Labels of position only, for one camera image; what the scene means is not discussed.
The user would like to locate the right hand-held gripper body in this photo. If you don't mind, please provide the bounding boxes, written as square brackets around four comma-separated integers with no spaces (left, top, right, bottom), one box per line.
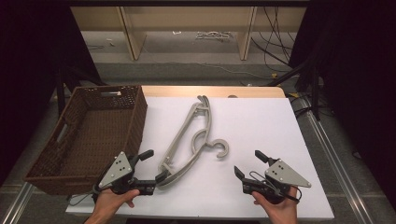
[261,159,312,205]

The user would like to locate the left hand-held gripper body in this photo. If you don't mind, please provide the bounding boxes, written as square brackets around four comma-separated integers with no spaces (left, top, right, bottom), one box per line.
[92,151,142,196]

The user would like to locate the grey plastic clothes hanger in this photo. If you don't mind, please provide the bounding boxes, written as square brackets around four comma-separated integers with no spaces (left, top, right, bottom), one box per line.
[158,95,230,185]
[158,94,231,187]
[157,94,231,189]

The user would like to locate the brown wicker basket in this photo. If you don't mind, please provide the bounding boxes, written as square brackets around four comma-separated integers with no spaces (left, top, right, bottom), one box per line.
[22,84,149,196]

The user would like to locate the person's left hand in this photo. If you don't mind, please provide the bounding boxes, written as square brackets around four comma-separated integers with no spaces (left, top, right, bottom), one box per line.
[92,188,141,219]

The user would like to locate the person's right hand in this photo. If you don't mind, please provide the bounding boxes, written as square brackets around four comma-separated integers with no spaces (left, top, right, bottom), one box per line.
[251,186,299,224]

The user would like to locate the white table mat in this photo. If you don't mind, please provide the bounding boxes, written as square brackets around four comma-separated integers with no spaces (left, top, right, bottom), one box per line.
[65,95,335,222]

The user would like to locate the wooden table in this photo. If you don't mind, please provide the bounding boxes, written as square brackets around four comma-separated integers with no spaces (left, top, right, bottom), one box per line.
[141,85,287,99]

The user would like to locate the black metal stand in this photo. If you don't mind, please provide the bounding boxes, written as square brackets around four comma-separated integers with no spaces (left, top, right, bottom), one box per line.
[55,63,107,117]
[266,57,323,122]

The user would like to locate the beige wooden shelf unit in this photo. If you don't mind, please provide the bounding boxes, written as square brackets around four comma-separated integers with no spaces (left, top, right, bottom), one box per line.
[70,6,307,62]

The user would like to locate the black curtain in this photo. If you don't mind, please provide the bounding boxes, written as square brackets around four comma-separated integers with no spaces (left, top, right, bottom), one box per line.
[0,0,102,188]
[288,0,396,213]

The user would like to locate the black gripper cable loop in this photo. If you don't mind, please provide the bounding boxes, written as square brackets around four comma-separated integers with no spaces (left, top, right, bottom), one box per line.
[247,170,303,203]

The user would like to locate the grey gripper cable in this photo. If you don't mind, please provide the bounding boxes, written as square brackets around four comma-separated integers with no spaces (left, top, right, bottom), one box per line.
[66,185,101,207]

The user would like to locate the metal floor rail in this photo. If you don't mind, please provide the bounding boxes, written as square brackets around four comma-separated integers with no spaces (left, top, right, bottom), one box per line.
[297,95,376,224]
[0,181,35,224]

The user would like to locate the thin white floor cable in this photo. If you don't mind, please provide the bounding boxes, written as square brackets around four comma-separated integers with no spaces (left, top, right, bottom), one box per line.
[143,59,273,80]

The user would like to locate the bundle of black cables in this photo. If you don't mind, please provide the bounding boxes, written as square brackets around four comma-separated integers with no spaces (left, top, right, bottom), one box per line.
[250,6,297,73]

